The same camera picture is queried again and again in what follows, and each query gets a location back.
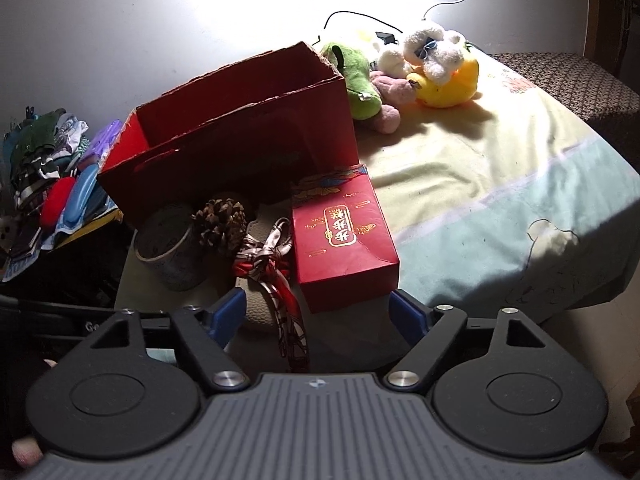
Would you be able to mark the red cardboard box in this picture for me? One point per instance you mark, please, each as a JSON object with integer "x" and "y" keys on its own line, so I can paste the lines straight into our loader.
{"x": 225, "y": 170}

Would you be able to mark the yellow flat box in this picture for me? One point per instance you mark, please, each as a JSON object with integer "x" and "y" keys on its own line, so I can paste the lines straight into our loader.
{"x": 95, "y": 222}

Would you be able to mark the purple packet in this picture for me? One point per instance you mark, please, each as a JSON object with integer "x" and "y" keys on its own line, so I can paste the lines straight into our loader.
{"x": 100, "y": 142}

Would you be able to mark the small white plush toy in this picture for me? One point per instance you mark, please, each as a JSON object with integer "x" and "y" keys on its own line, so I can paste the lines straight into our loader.
{"x": 392, "y": 60}

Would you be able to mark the pile of folded clothes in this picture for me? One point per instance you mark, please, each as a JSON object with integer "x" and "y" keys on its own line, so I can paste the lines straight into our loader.
{"x": 35, "y": 150}

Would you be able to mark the red gift box gold print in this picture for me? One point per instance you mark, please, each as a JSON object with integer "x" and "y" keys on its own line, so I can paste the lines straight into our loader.
{"x": 345, "y": 260}

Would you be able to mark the brown pine cone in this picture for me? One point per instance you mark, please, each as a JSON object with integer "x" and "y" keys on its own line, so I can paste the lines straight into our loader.
{"x": 220, "y": 227}

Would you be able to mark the pink plush toy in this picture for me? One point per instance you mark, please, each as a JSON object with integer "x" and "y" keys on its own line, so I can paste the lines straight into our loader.
{"x": 387, "y": 117}

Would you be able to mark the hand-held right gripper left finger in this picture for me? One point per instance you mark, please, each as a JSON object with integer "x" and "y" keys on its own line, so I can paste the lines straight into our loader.
{"x": 231, "y": 310}

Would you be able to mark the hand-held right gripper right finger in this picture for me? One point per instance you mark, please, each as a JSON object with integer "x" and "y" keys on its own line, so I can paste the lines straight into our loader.
{"x": 404, "y": 310}

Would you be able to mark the red patterned silk scarf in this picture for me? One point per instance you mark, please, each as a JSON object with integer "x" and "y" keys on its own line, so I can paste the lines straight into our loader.
{"x": 287, "y": 320}

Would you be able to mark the white plush dog blue bow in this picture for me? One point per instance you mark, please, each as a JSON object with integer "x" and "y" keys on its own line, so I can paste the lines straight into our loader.
{"x": 440, "y": 60}

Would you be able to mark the blue case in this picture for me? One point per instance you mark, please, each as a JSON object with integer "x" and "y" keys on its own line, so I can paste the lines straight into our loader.
{"x": 82, "y": 192}

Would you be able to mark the person's left hand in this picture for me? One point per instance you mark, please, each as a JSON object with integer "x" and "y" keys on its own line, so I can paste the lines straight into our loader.
{"x": 27, "y": 452}

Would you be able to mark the grey tape roll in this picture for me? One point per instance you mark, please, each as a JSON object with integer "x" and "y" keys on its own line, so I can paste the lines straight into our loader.
{"x": 175, "y": 265}

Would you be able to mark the black charger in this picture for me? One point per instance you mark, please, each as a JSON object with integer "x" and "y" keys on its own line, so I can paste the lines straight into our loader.
{"x": 386, "y": 37}

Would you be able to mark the yellow plush duck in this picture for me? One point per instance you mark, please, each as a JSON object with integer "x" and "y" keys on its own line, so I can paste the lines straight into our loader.
{"x": 450, "y": 87}

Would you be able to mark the dark green plush toy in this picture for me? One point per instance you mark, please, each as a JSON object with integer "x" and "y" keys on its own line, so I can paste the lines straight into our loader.
{"x": 357, "y": 80}

